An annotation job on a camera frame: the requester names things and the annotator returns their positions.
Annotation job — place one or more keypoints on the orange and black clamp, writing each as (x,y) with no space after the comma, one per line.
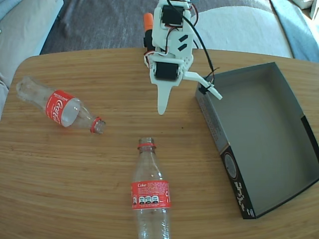
(148,21)

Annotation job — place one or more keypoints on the flat white camera mount plate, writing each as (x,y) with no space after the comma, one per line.
(197,77)

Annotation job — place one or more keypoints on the small black camera module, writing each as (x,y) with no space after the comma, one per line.
(207,90)

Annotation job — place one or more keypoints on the clear bottle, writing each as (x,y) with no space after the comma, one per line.
(150,196)
(56,109)

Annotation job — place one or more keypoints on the grey cardboard box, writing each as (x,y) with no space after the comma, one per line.
(261,137)

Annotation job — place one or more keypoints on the light blue blanket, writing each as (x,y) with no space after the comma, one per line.
(299,32)

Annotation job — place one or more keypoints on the light grey sofa cushion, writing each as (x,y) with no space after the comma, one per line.
(244,30)
(22,37)

